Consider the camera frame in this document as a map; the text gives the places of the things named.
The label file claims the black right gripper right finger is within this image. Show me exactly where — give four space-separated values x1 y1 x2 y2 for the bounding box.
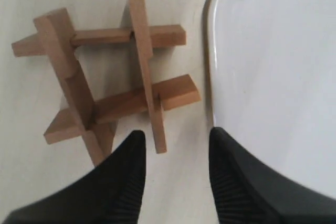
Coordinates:
209 127 335 223

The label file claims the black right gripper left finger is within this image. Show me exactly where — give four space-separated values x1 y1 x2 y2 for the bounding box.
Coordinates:
4 130 145 223

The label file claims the white rectangular plastic tray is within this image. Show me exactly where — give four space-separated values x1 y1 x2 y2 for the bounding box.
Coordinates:
207 0 335 197

